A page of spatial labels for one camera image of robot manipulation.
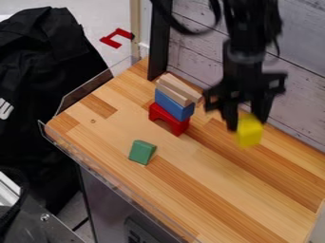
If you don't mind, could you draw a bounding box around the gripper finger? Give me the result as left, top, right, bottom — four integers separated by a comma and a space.
250, 92, 277, 125
220, 100, 241, 133

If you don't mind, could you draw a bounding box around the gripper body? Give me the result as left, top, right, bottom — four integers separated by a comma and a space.
201, 59, 290, 112

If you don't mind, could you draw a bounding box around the yellow cube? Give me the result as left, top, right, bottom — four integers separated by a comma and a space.
233, 113, 266, 149

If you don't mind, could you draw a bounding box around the beige wooden block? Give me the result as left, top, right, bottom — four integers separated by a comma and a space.
154, 80, 195, 108
157, 72, 205, 104

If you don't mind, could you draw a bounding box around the blue block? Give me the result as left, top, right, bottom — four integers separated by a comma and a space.
153, 88, 198, 122

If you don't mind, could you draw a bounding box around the red arch block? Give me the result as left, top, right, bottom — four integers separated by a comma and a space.
146, 102, 192, 138

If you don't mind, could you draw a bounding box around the green wedge block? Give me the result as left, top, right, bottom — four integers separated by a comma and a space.
126, 140, 159, 166

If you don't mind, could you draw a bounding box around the red clamp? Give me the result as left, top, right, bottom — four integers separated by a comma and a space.
97, 27, 136, 49

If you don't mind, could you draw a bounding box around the black bag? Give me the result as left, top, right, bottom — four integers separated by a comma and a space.
0, 6, 115, 216

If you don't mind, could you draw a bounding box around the black cable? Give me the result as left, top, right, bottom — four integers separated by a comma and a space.
150, 0, 224, 36

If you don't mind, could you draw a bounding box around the black upright post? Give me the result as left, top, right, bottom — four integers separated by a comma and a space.
145, 0, 175, 82

